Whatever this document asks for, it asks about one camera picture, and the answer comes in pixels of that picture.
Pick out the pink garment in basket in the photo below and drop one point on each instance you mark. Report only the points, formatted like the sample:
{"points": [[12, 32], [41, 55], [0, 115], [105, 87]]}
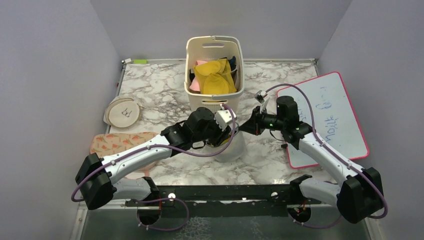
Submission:
{"points": [[195, 86]]}

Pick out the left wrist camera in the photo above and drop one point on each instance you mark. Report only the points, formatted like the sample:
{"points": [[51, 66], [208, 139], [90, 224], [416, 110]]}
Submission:
{"points": [[225, 118]]}

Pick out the green tape piece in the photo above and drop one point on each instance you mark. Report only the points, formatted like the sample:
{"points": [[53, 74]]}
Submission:
{"points": [[140, 61]]}

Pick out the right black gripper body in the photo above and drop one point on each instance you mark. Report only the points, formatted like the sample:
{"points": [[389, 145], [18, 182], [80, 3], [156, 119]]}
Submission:
{"points": [[264, 121]]}

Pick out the floral pink laundry bag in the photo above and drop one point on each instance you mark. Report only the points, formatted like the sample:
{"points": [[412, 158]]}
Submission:
{"points": [[115, 143]]}

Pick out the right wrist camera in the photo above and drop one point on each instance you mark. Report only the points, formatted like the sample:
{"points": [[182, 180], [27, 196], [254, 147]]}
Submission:
{"points": [[262, 97]]}

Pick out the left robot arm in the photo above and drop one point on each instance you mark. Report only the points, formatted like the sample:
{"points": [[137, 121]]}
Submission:
{"points": [[99, 179]]}

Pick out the dark garment in basket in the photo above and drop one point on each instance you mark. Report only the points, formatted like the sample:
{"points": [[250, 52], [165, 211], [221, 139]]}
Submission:
{"points": [[233, 67]]}

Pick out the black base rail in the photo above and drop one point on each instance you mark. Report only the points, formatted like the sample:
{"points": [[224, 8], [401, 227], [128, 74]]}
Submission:
{"points": [[171, 201]]}

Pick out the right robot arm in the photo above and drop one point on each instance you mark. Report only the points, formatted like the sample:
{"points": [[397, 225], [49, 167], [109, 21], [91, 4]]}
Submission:
{"points": [[357, 193]]}

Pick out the cream laundry basket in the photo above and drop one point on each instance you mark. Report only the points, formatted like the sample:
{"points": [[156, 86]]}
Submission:
{"points": [[210, 48]]}

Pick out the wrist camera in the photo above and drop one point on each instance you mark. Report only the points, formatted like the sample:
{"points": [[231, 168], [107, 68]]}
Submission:
{"points": [[262, 97], [225, 118]]}

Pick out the pink framed whiteboard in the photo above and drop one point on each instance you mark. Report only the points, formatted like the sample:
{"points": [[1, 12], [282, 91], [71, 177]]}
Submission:
{"points": [[324, 102]]}

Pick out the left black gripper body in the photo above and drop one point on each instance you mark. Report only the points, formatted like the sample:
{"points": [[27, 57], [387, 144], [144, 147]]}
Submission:
{"points": [[213, 133]]}

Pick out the yellow garment in basket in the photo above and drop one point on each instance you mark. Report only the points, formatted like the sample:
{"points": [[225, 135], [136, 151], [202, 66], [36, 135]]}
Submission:
{"points": [[215, 78]]}

